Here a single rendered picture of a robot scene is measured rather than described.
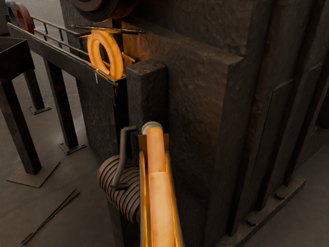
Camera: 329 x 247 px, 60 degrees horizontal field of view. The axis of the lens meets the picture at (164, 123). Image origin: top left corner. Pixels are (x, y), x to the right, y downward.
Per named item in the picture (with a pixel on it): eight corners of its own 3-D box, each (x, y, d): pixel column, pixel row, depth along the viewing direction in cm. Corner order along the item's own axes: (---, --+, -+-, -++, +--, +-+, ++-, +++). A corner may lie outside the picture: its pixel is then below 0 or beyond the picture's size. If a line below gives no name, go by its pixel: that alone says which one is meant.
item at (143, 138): (168, 168, 74) (168, 133, 69) (169, 169, 74) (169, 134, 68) (140, 169, 74) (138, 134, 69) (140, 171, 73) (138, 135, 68)
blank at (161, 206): (165, 154, 52) (147, 155, 52) (175, 220, 39) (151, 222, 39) (166, 214, 60) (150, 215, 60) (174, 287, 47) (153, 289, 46)
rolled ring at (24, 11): (20, 5, 148) (27, 4, 149) (11, 2, 160) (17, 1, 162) (32, 40, 157) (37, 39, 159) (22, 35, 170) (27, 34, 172)
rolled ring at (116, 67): (111, 38, 87) (121, 36, 88) (82, 24, 98) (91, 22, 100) (117, 91, 97) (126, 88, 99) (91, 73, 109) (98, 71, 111)
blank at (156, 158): (160, 114, 66) (145, 114, 65) (166, 154, 52) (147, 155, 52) (161, 167, 73) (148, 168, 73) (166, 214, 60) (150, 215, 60)
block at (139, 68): (154, 120, 101) (153, 56, 87) (169, 131, 96) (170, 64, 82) (129, 132, 95) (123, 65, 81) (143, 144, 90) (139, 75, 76)
